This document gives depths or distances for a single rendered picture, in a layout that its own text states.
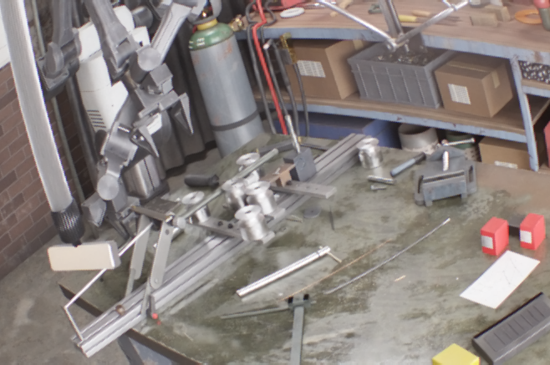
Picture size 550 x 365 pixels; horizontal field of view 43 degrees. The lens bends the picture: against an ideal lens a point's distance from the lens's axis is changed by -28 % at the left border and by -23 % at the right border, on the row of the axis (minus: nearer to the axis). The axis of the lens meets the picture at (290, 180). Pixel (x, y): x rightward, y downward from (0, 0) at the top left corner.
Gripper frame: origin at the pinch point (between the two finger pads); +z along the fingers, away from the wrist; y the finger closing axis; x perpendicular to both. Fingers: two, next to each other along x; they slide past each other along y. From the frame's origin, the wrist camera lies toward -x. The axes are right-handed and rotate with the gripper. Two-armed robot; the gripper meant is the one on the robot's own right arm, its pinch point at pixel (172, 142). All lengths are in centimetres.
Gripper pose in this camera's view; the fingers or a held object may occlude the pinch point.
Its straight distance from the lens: 175.2
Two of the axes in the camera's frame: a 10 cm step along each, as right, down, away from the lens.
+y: 6.8, -4.7, 5.6
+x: -4.5, 3.3, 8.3
